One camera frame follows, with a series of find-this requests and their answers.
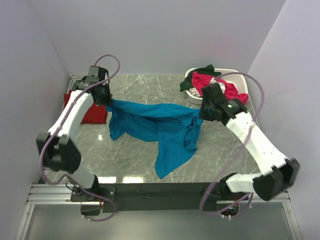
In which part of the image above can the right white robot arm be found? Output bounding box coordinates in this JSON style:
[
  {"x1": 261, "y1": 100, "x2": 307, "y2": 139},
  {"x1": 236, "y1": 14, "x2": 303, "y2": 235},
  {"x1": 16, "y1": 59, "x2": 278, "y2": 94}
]
[{"x1": 199, "y1": 83, "x2": 301, "y2": 201}]

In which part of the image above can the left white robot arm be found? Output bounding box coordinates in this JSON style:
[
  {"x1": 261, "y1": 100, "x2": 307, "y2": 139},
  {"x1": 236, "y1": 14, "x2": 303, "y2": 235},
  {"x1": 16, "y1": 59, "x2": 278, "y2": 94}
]
[{"x1": 36, "y1": 66, "x2": 112, "y2": 201}]

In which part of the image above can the white garment in basket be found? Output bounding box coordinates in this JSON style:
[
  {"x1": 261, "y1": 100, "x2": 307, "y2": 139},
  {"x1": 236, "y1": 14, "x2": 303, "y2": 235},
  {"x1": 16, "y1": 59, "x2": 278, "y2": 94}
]
[{"x1": 188, "y1": 87, "x2": 202, "y2": 98}]

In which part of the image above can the blue t shirt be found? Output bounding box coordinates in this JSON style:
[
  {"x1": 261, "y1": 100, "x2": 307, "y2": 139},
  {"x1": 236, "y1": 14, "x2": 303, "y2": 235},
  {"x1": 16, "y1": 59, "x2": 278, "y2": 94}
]
[{"x1": 106, "y1": 100, "x2": 203, "y2": 179}]

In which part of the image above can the aluminium frame rail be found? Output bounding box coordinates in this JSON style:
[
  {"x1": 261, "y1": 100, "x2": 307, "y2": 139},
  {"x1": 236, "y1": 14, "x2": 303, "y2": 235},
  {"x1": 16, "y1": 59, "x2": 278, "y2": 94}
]
[{"x1": 26, "y1": 184, "x2": 291, "y2": 205}]

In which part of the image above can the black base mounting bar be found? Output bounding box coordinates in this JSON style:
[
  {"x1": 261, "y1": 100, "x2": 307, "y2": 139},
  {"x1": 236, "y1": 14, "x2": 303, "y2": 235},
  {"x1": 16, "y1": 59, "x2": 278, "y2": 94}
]
[{"x1": 70, "y1": 182, "x2": 243, "y2": 216}]

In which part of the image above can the white perforated laundry basket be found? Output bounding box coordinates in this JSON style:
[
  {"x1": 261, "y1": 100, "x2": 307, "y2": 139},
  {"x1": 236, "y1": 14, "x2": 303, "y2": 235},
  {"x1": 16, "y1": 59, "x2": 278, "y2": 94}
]
[{"x1": 185, "y1": 68, "x2": 249, "y2": 105}]

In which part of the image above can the pink t shirt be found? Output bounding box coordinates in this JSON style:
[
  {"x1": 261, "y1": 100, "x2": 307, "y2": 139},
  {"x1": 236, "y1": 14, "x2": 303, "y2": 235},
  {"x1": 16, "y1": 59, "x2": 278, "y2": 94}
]
[{"x1": 192, "y1": 72, "x2": 249, "y2": 105}]

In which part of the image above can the dark green t shirt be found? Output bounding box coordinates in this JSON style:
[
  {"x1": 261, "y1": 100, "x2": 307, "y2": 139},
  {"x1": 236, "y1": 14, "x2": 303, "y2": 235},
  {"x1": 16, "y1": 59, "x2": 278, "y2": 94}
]
[{"x1": 179, "y1": 64, "x2": 222, "y2": 92}]

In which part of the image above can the folded red t shirt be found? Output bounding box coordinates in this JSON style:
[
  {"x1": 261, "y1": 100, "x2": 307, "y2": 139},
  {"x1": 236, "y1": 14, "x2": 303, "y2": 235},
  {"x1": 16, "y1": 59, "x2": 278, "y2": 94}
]
[{"x1": 59, "y1": 91, "x2": 108, "y2": 126}]

